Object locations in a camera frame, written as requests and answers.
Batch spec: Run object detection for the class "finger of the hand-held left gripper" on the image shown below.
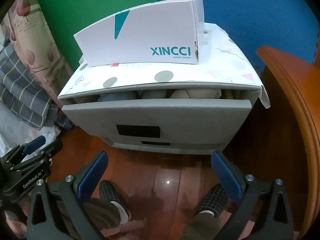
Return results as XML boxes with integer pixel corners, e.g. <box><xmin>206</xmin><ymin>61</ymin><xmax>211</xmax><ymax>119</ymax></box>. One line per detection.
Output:
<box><xmin>0</xmin><ymin>135</ymin><xmax>47</xmax><ymax>167</ymax></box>
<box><xmin>11</xmin><ymin>139</ymin><xmax>63</xmax><ymax>171</ymax></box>

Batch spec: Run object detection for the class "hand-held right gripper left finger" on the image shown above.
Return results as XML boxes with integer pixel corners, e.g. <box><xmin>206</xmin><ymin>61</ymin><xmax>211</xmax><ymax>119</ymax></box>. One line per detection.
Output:
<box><xmin>26</xmin><ymin>151</ymin><xmax>108</xmax><ymax>240</ymax></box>

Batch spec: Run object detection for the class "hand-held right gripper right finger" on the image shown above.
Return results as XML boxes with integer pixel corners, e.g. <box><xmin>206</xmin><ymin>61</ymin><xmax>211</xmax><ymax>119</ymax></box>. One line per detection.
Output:
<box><xmin>211</xmin><ymin>151</ymin><xmax>294</xmax><ymax>240</ymax></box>

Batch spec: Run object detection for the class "blue-grey floral underwear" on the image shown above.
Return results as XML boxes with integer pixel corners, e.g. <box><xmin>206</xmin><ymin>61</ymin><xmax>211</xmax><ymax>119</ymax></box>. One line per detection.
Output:
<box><xmin>98</xmin><ymin>91</ymin><xmax>137</xmax><ymax>102</ymax></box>

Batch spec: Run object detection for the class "grey wooden drawer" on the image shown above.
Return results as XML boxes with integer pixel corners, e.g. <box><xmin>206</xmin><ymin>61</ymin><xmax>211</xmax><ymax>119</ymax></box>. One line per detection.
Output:
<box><xmin>61</xmin><ymin>88</ymin><xmax>252</xmax><ymax>145</ymax></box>

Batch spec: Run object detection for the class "beige underwear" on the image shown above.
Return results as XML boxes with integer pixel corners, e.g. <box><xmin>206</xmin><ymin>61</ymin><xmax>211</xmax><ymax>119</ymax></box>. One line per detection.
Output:
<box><xmin>170</xmin><ymin>88</ymin><xmax>222</xmax><ymax>99</ymax></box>

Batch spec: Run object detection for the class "white shoe box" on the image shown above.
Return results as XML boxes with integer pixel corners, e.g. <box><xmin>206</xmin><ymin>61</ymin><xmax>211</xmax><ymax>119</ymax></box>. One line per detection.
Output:
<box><xmin>73</xmin><ymin>0</ymin><xmax>206</xmax><ymax>67</ymax></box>

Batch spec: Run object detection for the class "person's left hand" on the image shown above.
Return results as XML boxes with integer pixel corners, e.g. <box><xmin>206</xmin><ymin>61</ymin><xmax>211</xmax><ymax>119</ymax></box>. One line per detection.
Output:
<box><xmin>4</xmin><ymin>211</ymin><xmax>28</xmax><ymax>233</ymax></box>

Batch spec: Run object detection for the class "white plastic bag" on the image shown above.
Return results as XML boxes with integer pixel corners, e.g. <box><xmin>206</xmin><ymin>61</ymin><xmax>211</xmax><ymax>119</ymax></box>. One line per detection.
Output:
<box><xmin>0</xmin><ymin>102</ymin><xmax>62</xmax><ymax>158</ymax></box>

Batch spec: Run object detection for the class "plaid slipper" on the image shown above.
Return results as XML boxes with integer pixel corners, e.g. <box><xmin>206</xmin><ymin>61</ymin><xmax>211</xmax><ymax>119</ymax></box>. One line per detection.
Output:
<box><xmin>200</xmin><ymin>184</ymin><xmax>229</xmax><ymax>218</ymax></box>
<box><xmin>99</xmin><ymin>179</ymin><xmax>127</xmax><ymax>207</ymax></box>

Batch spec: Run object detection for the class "blue patterned cloth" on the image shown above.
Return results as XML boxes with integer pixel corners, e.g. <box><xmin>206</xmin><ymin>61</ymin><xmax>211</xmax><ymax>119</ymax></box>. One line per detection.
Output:
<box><xmin>56</xmin><ymin>116</ymin><xmax>75</xmax><ymax>132</ymax></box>

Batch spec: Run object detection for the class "grey plaid blanket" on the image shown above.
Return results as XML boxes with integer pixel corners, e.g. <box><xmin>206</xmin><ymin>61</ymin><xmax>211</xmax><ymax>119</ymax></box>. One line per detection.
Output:
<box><xmin>0</xmin><ymin>42</ymin><xmax>60</xmax><ymax>130</ymax></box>

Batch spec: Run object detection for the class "orange wooden headboard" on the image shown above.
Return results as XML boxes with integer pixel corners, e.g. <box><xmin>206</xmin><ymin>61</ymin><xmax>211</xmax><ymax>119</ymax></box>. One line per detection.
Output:
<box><xmin>256</xmin><ymin>45</ymin><xmax>320</xmax><ymax>238</ymax></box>

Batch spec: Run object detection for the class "patterned white cabinet cover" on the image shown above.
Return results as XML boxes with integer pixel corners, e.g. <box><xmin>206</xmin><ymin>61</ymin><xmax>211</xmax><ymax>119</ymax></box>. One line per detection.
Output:
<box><xmin>58</xmin><ymin>22</ymin><xmax>270</xmax><ymax>109</ymax></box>

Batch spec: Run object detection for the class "pink floral bedding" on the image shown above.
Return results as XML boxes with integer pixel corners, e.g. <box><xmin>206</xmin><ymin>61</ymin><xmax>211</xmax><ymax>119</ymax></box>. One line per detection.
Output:
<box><xmin>0</xmin><ymin>0</ymin><xmax>73</xmax><ymax>100</ymax></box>

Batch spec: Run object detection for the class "green foam mat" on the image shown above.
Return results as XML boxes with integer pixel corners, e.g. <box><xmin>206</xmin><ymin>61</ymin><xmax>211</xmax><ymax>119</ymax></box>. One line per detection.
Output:
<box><xmin>35</xmin><ymin>0</ymin><xmax>163</xmax><ymax>63</ymax></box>

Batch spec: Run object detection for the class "blue foam mat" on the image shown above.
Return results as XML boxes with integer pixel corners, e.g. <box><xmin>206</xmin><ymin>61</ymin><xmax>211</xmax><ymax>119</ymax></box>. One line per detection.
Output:
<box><xmin>157</xmin><ymin>0</ymin><xmax>320</xmax><ymax>73</ymax></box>

